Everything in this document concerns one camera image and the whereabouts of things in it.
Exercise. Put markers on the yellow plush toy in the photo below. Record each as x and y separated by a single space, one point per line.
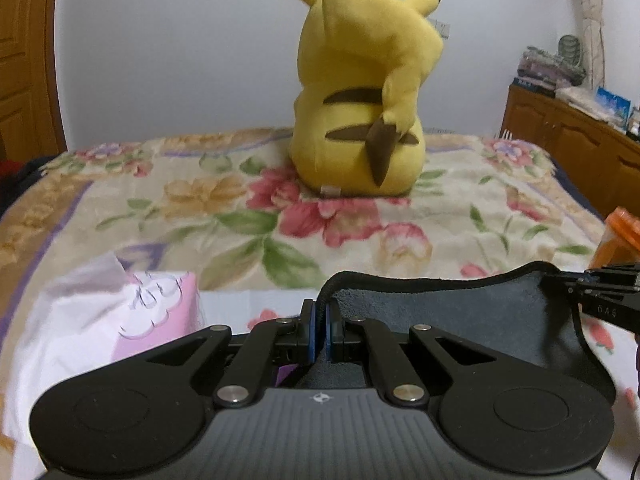
360 110

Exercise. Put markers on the dark book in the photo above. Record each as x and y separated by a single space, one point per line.
535 86

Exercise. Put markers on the dark clothing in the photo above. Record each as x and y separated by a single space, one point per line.
20 180

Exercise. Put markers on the wooden cabinet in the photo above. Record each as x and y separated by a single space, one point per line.
565 145

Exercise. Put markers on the white cloth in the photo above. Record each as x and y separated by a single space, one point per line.
55 360

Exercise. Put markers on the blue picture card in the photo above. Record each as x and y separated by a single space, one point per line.
612 105

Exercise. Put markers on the white tissue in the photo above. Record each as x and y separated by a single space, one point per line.
90 280

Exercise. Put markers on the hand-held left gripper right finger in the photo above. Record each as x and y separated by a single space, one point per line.
330 332

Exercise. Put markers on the white plastic bag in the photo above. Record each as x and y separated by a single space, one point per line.
580 100

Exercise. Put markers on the dark striped round object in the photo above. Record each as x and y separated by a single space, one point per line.
570 50

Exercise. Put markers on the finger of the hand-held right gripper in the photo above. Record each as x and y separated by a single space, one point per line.
615 276
600 307

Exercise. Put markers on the pink tissue box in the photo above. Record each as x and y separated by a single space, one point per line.
167 312

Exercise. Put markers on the wooden door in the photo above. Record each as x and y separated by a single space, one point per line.
25 60

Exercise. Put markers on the stack of folded clothes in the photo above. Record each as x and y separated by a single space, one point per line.
550 67

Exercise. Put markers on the wall outlet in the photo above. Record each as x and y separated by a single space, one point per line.
442 30

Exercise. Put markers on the floral blanket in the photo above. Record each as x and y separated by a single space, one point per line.
200 200

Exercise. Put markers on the dark grey towel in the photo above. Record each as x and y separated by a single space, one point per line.
450 310

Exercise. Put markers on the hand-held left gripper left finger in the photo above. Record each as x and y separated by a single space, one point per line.
310 332

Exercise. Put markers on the beige curtain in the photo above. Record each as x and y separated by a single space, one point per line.
592 25

